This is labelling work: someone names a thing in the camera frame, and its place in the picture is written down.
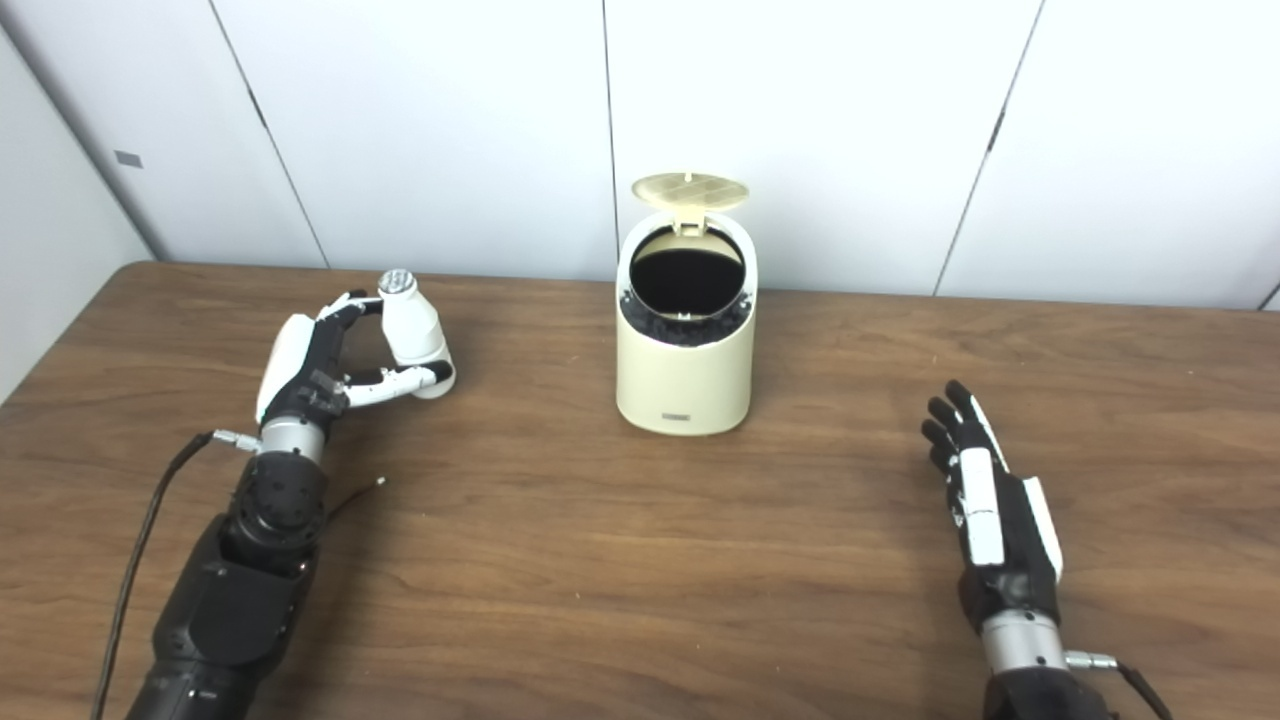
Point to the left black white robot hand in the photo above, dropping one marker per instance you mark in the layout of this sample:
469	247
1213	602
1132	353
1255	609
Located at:
300	385

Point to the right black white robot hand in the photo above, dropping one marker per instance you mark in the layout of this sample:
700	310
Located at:
1010	560

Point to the small white plastic bottle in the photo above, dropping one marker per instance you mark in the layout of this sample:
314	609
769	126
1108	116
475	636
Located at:
410	330

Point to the round cream bin lid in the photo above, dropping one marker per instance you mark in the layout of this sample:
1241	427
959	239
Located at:
690	190

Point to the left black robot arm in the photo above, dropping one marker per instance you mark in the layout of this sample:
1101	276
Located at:
240	600

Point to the cream-colored bin body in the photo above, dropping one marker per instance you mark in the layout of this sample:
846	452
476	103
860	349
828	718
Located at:
685	385

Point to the grey wall sticker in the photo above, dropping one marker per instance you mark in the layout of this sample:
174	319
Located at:
128	158

